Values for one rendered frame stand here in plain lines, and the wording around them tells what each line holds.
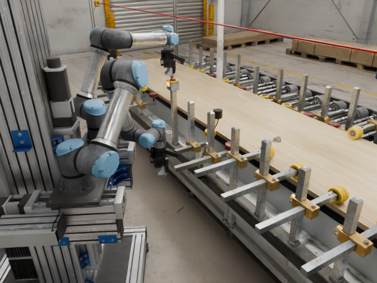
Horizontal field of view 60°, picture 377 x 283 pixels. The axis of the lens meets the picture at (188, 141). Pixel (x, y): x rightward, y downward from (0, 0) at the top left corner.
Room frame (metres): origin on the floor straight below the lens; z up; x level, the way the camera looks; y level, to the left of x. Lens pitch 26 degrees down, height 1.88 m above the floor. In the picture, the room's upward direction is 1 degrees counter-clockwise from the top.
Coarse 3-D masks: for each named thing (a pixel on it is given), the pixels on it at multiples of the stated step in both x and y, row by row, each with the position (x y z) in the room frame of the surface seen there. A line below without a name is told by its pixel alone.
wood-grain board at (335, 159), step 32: (160, 64) 4.18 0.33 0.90; (160, 96) 2.94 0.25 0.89; (192, 96) 2.89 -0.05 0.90; (224, 96) 2.87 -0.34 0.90; (256, 96) 2.85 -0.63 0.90; (224, 128) 2.16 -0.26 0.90; (256, 128) 2.15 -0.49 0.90; (288, 128) 2.13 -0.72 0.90; (320, 128) 2.12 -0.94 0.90; (256, 160) 1.73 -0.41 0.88; (288, 160) 1.68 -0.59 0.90; (320, 160) 1.67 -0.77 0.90; (352, 160) 1.66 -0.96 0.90; (320, 192) 1.35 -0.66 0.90; (352, 192) 1.35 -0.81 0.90
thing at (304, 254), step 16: (144, 128) 2.79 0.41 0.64; (192, 160) 2.06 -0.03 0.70; (208, 176) 1.83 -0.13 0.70; (224, 192) 1.66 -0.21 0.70; (240, 208) 1.52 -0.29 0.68; (256, 224) 1.39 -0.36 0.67; (272, 240) 1.28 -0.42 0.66; (288, 240) 1.21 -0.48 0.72; (288, 256) 1.18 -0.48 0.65; (304, 256) 1.13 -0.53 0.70; (320, 272) 1.03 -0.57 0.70
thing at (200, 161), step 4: (220, 152) 1.87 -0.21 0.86; (224, 152) 1.87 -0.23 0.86; (208, 156) 1.82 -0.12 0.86; (224, 156) 1.86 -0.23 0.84; (196, 160) 1.78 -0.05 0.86; (200, 160) 1.77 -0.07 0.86; (204, 160) 1.78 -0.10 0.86; (208, 160) 1.80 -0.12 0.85; (180, 164) 1.73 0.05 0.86; (184, 164) 1.73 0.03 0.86; (188, 164) 1.73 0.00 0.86; (192, 164) 1.74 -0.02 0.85; (196, 164) 1.75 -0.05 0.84; (200, 164) 1.77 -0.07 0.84; (176, 168) 1.69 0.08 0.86; (180, 168) 1.70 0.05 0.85; (184, 168) 1.71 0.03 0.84
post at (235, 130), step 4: (232, 128) 1.65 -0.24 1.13; (236, 128) 1.64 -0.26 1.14; (232, 132) 1.65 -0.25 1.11; (236, 132) 1.63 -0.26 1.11; (232, 136) 1.64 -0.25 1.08; (236, 136) 1.63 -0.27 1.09; (232, 140) 1.64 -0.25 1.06; (236, 140) 1.63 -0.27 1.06; (232, 144) 1.64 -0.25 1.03; (236, 144) 1.63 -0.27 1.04; (232, 148) 1.64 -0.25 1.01; (236, 148) 1.63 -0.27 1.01; (232, 152) 1.64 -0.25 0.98; (236, 152) 1.63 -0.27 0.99; (232, 168) 1.63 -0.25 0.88; (236, 168) 1.64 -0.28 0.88; (232, 172) 1.63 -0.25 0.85; (236, 172) 1.64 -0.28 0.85; (232, 176) 1.63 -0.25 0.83; (236, 176) 1.64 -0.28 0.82; (232, 180) 1.63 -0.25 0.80; (236, 180) 1.64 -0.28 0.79; (232, 184) 1.63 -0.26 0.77; (236, 184) 1.64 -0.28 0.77; (232, 188) 1.63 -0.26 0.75; (236, 188) 1.64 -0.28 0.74
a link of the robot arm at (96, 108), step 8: (88, 104) 1.71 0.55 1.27; (96, 104) 1.72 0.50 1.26; (104, 104) 1.74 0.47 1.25; (80, 112) 1.74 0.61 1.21; (88, 112) 1.68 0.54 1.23; (96, 112) 1.68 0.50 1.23; (104, 112) 1.71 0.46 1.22; (88, 120) 1.69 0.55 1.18; (96, 120) 1.68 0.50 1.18; (96, 128) 1.68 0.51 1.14
